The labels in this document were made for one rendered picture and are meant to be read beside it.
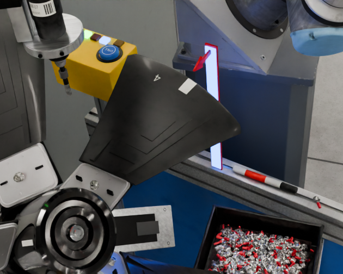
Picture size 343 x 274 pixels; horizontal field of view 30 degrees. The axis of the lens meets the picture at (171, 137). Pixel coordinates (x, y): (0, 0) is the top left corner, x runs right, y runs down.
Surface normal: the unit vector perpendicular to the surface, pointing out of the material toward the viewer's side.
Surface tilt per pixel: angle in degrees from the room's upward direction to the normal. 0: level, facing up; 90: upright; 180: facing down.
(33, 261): 80
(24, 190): 48
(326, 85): 0
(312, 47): 118
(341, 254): 90
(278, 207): 90
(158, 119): 12
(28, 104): 41
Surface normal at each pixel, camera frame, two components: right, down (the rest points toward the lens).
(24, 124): -0.12, -0.07
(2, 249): 0.53, 0.63
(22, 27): 0.06, 0.73
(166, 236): 0.60, -0.18
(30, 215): -0.76, -0.46
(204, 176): -0.52, 0.65
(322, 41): 0.04, 0.96
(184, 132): 0.18, -0.61
